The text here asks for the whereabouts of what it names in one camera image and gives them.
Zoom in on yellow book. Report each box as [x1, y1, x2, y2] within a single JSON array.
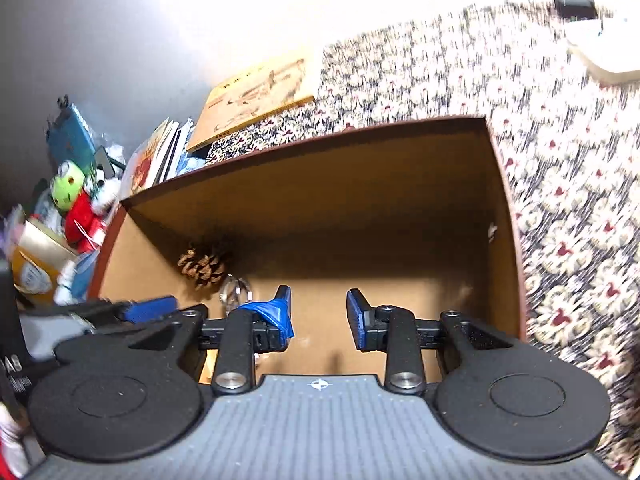
[[186, 47, 323, 153]]

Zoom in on stack of booklets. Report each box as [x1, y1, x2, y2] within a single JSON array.
[[122, 117, 181, 196]]

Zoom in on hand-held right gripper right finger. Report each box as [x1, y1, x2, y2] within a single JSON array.
[[346, 287, 516, 395]]

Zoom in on brown cardboard box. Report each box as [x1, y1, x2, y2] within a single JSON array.
[[90, 115, 528, 386]]

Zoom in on small panda plush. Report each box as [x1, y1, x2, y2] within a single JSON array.
[[87, 162, 123, 216]]

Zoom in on blue notebook with clips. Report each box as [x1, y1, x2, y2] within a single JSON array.
[[46, 104, 98, 166]]

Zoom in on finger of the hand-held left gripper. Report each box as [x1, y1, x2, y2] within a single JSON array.
[[65, 296, 178, 325]]

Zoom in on pine cone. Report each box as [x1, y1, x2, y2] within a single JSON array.
[[177, 242, 226, 288]]

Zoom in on white power strip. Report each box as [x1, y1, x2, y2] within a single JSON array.
[[565, 12, 640, 83]]

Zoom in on white crumpled cloth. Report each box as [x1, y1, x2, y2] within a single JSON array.
[[52, 260, 81, 306]]

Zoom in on black power adapter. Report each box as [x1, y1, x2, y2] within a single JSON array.
[[552, 0, 596, 21]]

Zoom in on golden box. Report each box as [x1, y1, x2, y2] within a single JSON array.
[[10, 220, 78, 306]]

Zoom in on green frog plush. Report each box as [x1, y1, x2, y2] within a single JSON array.
[[50, 160, 108, 253]]

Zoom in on metal clip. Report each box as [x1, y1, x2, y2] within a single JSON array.
[[219, 274, 253, 311]]

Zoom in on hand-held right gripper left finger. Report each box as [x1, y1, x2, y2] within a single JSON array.
[[127, 285, 296, 395]]

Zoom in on dark rectangular panel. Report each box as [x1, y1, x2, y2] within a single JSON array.
[[95, 146, 126, 176]]

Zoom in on blue patterned cloth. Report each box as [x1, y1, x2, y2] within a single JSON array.
[[70, 250, 101, 301]]

